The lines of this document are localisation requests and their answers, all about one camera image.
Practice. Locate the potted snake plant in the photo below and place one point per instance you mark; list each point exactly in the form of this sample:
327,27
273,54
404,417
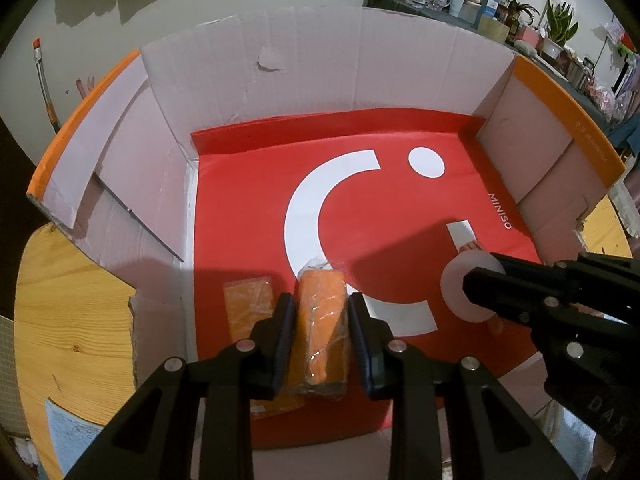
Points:
557,25

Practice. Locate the pink box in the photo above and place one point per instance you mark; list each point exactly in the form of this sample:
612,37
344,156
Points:
527,37

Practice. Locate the blue fluffy towel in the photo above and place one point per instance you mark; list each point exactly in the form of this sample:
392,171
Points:
70,435

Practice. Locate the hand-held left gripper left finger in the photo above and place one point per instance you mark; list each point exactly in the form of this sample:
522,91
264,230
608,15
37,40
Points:
282,350

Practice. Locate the orange cardboard box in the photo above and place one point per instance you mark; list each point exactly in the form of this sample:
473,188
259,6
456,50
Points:
350,60

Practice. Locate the pink flower bunch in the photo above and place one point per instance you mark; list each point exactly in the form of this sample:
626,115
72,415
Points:
602,95

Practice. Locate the white round jar lid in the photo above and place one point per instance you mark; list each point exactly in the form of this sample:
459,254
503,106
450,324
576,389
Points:
452,285

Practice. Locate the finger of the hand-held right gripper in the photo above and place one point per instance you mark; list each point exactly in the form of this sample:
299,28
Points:
600,270
490,287

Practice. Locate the cluster of glass jars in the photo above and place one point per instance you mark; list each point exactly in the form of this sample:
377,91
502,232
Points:
580,70

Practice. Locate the orange tipped brush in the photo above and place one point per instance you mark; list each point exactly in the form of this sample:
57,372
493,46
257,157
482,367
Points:
45,90

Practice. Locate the wooden desktop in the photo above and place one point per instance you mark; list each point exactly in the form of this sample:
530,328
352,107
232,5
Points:
75,310

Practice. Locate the dark green covered table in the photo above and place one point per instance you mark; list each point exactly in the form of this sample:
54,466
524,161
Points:
590,87

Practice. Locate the watermelon decoration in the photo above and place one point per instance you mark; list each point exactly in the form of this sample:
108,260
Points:
625,40

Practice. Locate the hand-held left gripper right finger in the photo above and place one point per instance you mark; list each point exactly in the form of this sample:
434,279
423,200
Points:
362,355

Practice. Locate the orange packet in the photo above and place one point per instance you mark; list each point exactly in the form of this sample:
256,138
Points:
247,305
320,330

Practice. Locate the blue hanging cloth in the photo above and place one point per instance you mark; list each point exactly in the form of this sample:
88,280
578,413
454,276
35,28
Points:
625,135

